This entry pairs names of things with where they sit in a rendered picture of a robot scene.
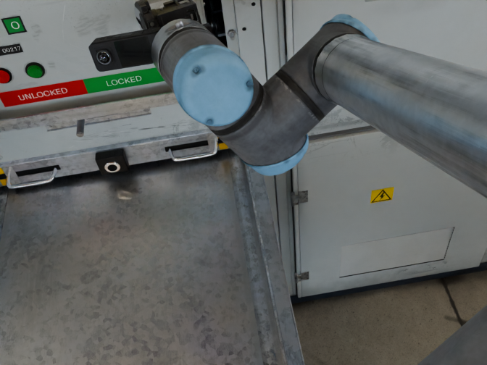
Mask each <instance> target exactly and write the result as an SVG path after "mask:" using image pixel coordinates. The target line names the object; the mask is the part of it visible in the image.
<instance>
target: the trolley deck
mask: <svg viewBox="0 0 487 365"><path fill-rule="evenodd" d="M249 171H250V175H251V181H252V185H253V189H254V196H255V200H256V204H257V211H258V215H259V221H260V225H261V229H262V237H263V241H264V245H265V251H266V255H267V262H268V266H269V270H270V276H271V280H272V287H273V291H274V295H275V302H276V306H277V310H278V317H279V321H280V328H281V332H282V336H283V342H284V346H285V350H286V357H287V361H288V365H305V364H304V357H303V354H302V350H301V344H300V341H299V334H298V331H297V327H296V321H295V317H294V311H293V308H292V304H291V298H290V294H289V291H288V284H287V281H286V275H285V271H284V268H283V261H282V258H281V254H280V248H279V244H278V238H277V235H276V231H275V225H274V221H273V218H272V211H271V208H270V202H269V198H268V194H267V188H266V185H265V179H264V175H261V174H260V173H258V172H256V171H255V170H253V169H252V168H251V167H250V166H249ZM0 365H263V360H262V352H261V348H260V343H259V335H258V331H257V323H256V318H255V313H254V305H253V300H252V296H251V288H250V283H249V275H248V270H247V266H246V258H245V253H244V245H243V241H242V236H241V228H240V223H239V218H238V210H237V206H236V198H235V193H234V189H233V181H232V176H231V171H230V163H229V158H228V150H227V149H224V150H220V151H218V152H217V153H216V154H215V155H214V156H208V157H204V158H199V159H191V160H186V161H173V160H172V159H163V160H159V161H150V162H145V163H140V164H132V165H129V170H128V171H125V172H117V173H112V174H108V175H102V174H101V172H100V170H97V171H92V172H84V173H80V174H75V175H67V176H62V177H55V178H54V179H53V180H52V181H51V182H49V183H46V184H42V185H34V186H30V187H25V188H15V189H9V194H8V198H7V206H6V211H5V215H4V223H3V228H2V233H1V241H0Z"/></svg>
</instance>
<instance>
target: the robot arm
mask: <svg viewBox="0 0 487 365"><path fill-rule="evenodd" d="M180 1H184V0H172V1H170V0H164V1H159V2H156V3H153V4H149V3H148V1H147V0H140V1H136V2H135V4H134V5H135V16H136V20H137V22H138V25H139V27H140V29H141V30H138V31H133V32H129V33H121V34H117V35H109V36H105V37H100V38H96V39H95V40H94V41H93V42H92V43H91V45H90V46H89V47H88V49H89V51H90V53H91V56H92V59H93V62H94V64H95V66H96V69H97V70H98V71H100V72H105V71H110V70H118V69H123V68H128V67H136V66H141V65H146V64H154V66H155V67H156V69H157V70H158V72H159V73H160V75H161V76H162V77H163V79H164V80H165V82H166V83H167V84H168V85H169V87H170V89H171V90H172V92H173V93H174V94H175V97H176V99H177V101H178V103H179V104H180V106H181V107H182V109H183V110H184V111H185V113H186V114H188V115H189V116H190V117H191V118H193V119H194V120H196V121H198V122H200V123H202V124H204V125H206V126H207V127H208V128H209V129H210V130H211V131H212V132H213V133H214V134H215V135H216V136H217V137H218V138H219V139H220V140H221V141H222V142H223V143H225V144H226V145H227V146H228V147H229V148H230V149H231V150H232V151H233V152H234V153H236V154H237V155H238V156H239V157H240V159H241V161H242V162H243V163H244V164H246V165H248V166H250V167H251V168H252V169H253V170H255V171H256V172H258V173H260V174H261V175H267V176H273V175H279V174H282V173H284V172H287V171H289V170H290V169H292V168H293V167H295V166H296V165H297V164H298V163H299V162H300V161H301V160H302V158H303V156H304V155H305V153H306V152H307V149H308V145H309V137H308V134H307V133H308V132H309V131H310V130H311V129H312V128H314V127H315V126H316V125H317V124H318V123H319V122H320V121H321V120H322V119H323V118H324V117H325V116H326V115H327V114H328V113H329V112H330V111H331V110H332V109H334V108H335V107H336V106H337V105H339V106H341V107H343V108H344V109H345V110H347V111H349V112H351V113H352V114H354V115H355V116H357V117H358V118H360V119H362V120H363V121H365V122H366V123H368V124H369V125H371V126H373V127H374V128H376V129H377V130H379V131H381V132H382V133H384V134H385V135H387V136H388V137H390V138H392V139H393V140H395V141H396V142H398V143H400V144H401V145H403V146H404V147H406V148H408V149H409V150H410V151H412V152H414V153H415V154H417V155H418V156H420V157H422V158H423V159H425V160H426V161H428V162H430V163H431V164H433V165H434V166H436V167H438V168H439V169H441V170H442V171H444V172H445V173H447V174H448V175H450V176H452V177H453V178H455V179H456V180H458V181H460V182H461V183H463V184H464V185H466V186H467V187H469V188H471V189H472V190H474V191H475V192H477V193H479V194H481V195H482V196H483V197H485V198H487V72H486V71H482V70H478V69H475V68H472V67H467V66H464V65H461V64H456V63H453V62H448V61H446V60H442V59H438V58H435V57H431V56H427V55H424V54H419V53H417V52H413V51H409V50H406V49H401V48H398V47H395V46H390V45H387V44H384V43H381V42H380V41H379V40H378V38H377V37H376V36H375V34H374V33H373V32H372V31H371V30H370V29H369V28H368V27H367V26H366V25H365V24H363V23H362V22H360V21H359V20H358V19H357V18H353V17H352V16H351V15H348V14H337V15H336V16H335V17H333V18H332V19H331V20H330V21H327V22H326V23H325V24H323V25H322V27H321V28H320V30H319V31H318V32H317V33H316V34H315V35H314V36H313V37H312V38H311V39H310V40H309V41H308V42H307V43H306V44H305V45H304V46H303V47H302V48H301V49H300V50H299V51H297V52H296V53H295V54H294V55H293V56H292V57H291V58H290V59H289V60H288V61H287V62H286V63H285V64H284V65H283V66H282V67H281V68H280V69H279V70H278V71H277V72H276V73H275V74H274V75H273V76H272V77H271V78H270V79H269V80H268V81H267V82H266V83H265V84H264V85H261V84H260V83H259V81H258V80H257V79H256V78H255V77H254V76H253V75H252V74H251V73H250V71H249V68H248V67H247V66H246V64H245V62H244V61H243V60H242V58H240V56H239V55H237V54H236V53H235V52H233V51H231V50H230V49H228V48H227V47H226V46H225V45H224V44H223V43H222V42H221V41H220V40H218V39H217V38H216V37H215V36H214V35H213V34H212V27H211V25H210V24H209V23H206V24H203V25H202V24H201V19H200V15H199V13H198V9H197V6H196V3H195V2H194V1H193V0H188V1H189V3H187V2H185V3H182V4H180ZM197 18H198V19H197ZM418 365H487V305H486V306H485V307H484V308H482V309H481V310H480V311H479V312H478V313H477V314H476V315H475V316H473V317H472V318H471V319H470V320H469V321H468V322H466V323H465V324H464V325H463V326H461V327H460V328H459V329H458V330H457V331H456V332H455V333H454V334H453V335H451V336H450V337H449V338H448V339H447V340H445V341H444V342H443V343H442V344H440V345H439V346H438V347H437V348H436V349H435V350H434V351H433V352H432V353H430V354H429V355H428V356H427V357H426V358H424V359H423V360H422V361H421V362H420V363H419V364H418Z"/></svg>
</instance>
